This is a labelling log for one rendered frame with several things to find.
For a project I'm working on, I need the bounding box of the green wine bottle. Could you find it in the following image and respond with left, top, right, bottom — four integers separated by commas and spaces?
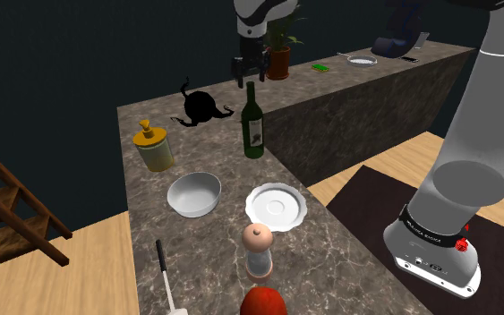
240, 80, 265, 160

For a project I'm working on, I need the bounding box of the wooden pepper mill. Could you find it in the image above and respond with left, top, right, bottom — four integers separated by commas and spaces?
241, 222, 276, 285

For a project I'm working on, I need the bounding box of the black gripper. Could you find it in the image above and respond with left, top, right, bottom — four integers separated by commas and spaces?
232, 36, 270, 89

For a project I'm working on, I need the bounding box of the white scalloped plate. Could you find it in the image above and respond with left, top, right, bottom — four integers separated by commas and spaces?
244, 182, 309, 234

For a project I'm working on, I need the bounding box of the potted green plant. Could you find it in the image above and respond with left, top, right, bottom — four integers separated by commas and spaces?
262, 5, 308, 81

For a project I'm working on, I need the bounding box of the grey frying pan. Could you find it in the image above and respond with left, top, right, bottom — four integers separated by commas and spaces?
336, 51, 379, 68

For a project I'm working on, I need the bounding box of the yellow soap dispenser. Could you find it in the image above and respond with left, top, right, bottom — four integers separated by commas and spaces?
132, 118, 175, 174

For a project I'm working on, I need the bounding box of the white spatula with black handle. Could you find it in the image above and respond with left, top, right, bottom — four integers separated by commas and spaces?
155, 238, 190, 315

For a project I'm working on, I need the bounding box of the brown wooden ladder shelf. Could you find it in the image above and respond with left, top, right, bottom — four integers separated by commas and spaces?
0, 144, 74, 277

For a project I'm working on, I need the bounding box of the black round teapot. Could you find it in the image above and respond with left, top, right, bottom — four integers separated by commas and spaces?
170, 77, 235, 129

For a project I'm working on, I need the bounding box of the dark blue appliance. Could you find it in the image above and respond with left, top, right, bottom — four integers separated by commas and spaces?
370, 0, 423, 60

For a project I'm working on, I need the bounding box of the silver tablet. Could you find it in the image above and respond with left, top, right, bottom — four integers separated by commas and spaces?
413, 30, 431, 51

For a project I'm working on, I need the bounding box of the dark robot stand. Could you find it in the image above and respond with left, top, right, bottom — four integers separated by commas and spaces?
325, 165, 504, 315

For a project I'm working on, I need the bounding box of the red round object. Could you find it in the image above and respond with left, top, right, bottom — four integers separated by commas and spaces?
239, 285, 289, 315

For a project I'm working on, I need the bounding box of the white bowl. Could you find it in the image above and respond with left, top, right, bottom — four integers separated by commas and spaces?
167, 171, 223, 218

